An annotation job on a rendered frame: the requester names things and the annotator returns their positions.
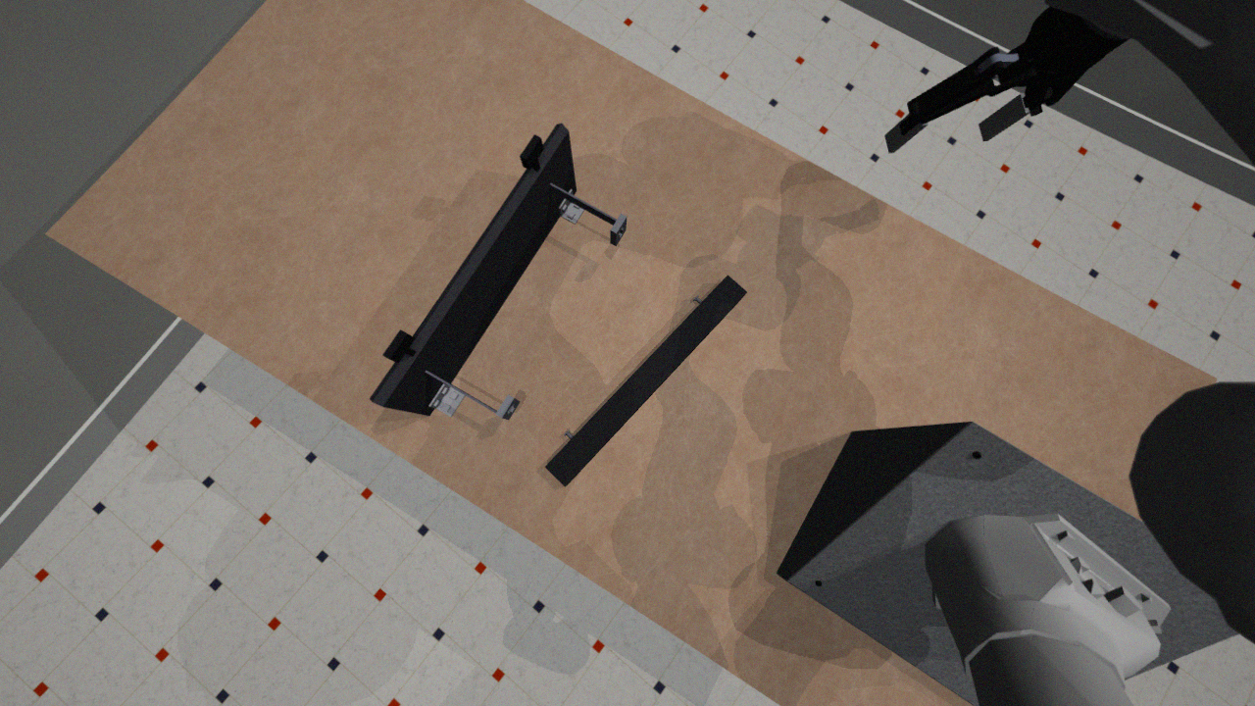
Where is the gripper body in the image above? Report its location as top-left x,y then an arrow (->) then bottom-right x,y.
998,8 -> 1128,87

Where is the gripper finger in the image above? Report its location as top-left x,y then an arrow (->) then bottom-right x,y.
885,46 -> 1037,153
979,56 -> 1104,140

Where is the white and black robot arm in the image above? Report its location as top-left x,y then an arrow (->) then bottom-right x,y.
925,0 -> 1255,706

